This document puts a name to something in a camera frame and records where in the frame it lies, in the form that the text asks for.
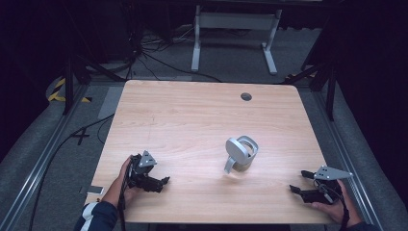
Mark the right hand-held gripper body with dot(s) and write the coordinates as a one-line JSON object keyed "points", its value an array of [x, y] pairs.
{"points": [[327, 186]]}

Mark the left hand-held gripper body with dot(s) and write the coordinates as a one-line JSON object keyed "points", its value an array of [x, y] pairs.
{"points": [[143, 173]]}

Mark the person's left hand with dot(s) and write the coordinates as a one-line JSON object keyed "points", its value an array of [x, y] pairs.
{"points": [[125, 179]]}

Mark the person's right hand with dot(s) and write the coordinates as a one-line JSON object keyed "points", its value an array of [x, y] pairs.
{"points": [[339, 208]]}

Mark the black cross tape mark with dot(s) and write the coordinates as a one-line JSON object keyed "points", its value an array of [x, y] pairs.
{"points": [[81, 136]]}

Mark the grey floor tape patch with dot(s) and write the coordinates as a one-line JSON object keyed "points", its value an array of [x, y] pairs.
{"points": [[110, 102]]}

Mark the black metal stand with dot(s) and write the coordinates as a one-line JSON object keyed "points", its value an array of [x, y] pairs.
{"points": [[68, 80], [330, 93]]}

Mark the yellow and black floor tape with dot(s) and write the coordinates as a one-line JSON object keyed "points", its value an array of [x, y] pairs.
{"points": [[55, 93]]}

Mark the aluminium floor rail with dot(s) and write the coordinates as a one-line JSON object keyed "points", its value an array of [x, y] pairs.
{"points": [[38, 166], [346, 154]]}

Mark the white metal table frame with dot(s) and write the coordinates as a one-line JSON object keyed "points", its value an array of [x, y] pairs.
{"points": [[235, 20]]}

